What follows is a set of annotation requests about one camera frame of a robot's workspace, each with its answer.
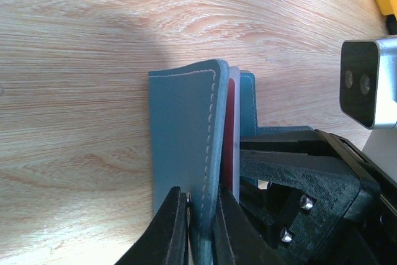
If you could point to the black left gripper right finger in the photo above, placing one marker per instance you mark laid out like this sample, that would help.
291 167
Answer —
236 240

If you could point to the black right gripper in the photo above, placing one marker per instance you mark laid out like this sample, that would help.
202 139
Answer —
338 209

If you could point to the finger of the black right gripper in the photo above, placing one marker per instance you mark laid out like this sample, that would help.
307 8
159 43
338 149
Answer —
307 142

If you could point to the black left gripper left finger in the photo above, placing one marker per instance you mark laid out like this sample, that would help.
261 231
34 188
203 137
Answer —
165 239

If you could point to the red black stripe card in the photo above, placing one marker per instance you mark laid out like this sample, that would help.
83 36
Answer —
228 159

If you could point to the teal leather card holder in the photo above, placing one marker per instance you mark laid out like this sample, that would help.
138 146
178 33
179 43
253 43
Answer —
187 110

